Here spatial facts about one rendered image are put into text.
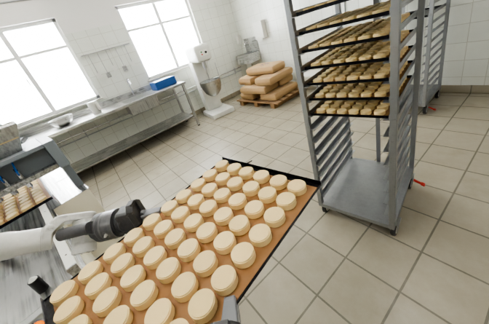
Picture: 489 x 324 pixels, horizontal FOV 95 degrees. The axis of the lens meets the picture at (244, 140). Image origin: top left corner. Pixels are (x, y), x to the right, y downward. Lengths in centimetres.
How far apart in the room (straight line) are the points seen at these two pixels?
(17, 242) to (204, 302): 58
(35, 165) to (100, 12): 361
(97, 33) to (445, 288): 507
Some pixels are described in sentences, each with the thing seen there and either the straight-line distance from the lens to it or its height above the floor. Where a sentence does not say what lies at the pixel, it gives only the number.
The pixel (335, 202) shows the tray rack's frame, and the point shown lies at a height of 15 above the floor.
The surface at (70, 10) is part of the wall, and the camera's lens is 489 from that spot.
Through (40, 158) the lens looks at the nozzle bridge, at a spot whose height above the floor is 110.
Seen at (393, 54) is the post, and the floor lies 116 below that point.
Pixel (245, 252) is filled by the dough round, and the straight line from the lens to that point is 51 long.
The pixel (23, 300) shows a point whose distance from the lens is 117.
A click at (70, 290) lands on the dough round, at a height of 102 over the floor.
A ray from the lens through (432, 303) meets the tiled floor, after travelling 165.
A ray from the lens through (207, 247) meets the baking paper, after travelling 58.
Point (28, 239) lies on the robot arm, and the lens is 89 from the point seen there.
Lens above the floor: 142
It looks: 26 degrees down
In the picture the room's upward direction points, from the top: 17 degrees counter-clockwise
